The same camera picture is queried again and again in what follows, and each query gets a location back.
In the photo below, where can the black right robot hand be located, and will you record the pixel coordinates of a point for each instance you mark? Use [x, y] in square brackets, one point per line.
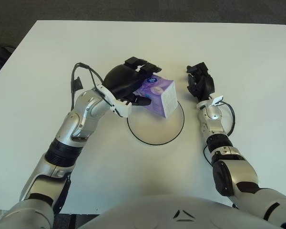
[202, 84]

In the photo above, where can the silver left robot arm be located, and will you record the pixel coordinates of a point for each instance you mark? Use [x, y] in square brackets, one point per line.
[85, 114]

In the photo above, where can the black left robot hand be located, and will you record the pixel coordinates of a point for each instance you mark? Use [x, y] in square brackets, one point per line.
[124, 80]

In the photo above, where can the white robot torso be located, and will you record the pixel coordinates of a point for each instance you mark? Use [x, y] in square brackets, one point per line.
[157, 214]

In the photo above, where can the white plate with black rim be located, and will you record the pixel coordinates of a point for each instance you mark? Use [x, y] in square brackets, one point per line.
[155, 131]

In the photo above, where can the purple tissue paper pack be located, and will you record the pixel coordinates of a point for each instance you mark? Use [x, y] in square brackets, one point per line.
[159, 95]

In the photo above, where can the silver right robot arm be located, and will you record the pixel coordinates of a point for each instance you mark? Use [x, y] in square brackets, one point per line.
[214, 126]

